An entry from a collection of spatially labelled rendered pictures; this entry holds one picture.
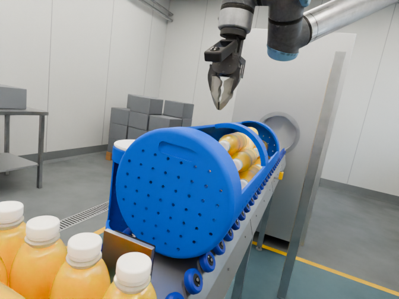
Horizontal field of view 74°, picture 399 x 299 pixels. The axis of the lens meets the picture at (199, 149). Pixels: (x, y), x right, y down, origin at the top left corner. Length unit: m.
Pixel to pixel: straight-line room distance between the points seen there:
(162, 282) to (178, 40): 6.21
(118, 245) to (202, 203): 0.17
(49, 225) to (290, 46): 0.70
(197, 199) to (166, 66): 6.15
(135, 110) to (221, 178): 4.00
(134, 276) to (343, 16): 0.85
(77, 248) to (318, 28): 0.78
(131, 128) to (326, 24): 3.93
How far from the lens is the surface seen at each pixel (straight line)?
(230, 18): 0.75
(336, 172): 5.70
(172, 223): 0.58
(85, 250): 0.36
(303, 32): 0.83
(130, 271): 0.32
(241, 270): 1.66
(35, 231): 0.41
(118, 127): 4.70
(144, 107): 4.36
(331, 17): 0.91
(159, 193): 0.58
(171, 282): 0.61
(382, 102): 5.68
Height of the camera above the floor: 1.30
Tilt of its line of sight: 11 degrees down
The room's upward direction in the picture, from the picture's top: 9 degrees clockwise
